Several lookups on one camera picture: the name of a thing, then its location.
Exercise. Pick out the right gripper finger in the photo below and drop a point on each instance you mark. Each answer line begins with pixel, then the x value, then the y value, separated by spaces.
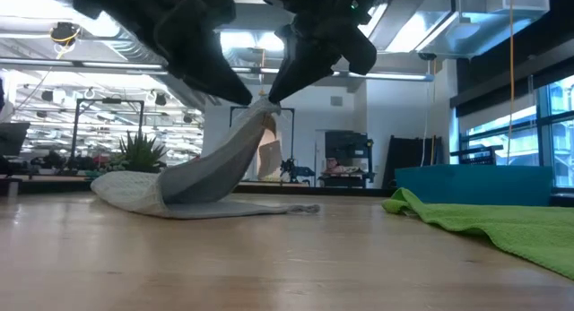
pixel 356 53
pixel 300 64

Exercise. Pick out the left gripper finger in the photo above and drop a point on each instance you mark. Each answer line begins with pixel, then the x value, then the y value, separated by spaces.
pixel 193 33
pixel 220 84

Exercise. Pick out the grey waffle microfiber towel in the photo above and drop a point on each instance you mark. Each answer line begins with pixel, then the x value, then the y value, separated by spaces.
pixel 134 192

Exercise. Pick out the green microfiber towel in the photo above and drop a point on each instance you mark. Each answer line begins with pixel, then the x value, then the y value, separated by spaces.
pixel 515 226

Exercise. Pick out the background black robot arm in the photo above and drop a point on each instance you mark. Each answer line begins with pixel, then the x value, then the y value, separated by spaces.
pixel 289 167

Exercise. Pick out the teal fabric basket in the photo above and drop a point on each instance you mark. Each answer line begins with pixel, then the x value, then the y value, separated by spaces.
pixel 471 185

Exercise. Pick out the black hanging lamp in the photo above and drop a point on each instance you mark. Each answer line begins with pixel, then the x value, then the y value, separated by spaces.
pixel 160 99

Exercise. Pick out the beige door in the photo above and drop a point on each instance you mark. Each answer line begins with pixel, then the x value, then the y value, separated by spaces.
pixel 270 158

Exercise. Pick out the black cabinet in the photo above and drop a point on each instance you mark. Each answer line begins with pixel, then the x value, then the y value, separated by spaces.
pixel 347 143

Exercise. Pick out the person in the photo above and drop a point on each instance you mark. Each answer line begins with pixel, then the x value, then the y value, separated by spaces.
pixel 332 164

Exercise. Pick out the green artificial potted plant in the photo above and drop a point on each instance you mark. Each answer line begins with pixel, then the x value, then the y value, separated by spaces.
pixel 141 156

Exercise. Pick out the black leaning panel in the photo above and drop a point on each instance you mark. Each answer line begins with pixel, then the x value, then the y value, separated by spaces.
pixel 406 158

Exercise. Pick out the black metal rack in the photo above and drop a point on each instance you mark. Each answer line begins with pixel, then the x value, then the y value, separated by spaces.
pixel 475 153

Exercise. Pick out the black monitor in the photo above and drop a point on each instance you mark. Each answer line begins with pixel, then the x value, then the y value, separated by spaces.
pixel 13 138

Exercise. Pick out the grey wall vent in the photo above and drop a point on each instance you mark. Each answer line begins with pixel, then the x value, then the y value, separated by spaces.
pixel 336 101

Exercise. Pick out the black ceiling camera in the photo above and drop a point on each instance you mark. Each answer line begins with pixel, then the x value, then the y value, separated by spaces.
pixel 427 56

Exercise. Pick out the black aluminium table frame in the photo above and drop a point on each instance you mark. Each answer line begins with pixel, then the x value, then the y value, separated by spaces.
pixel 341 191

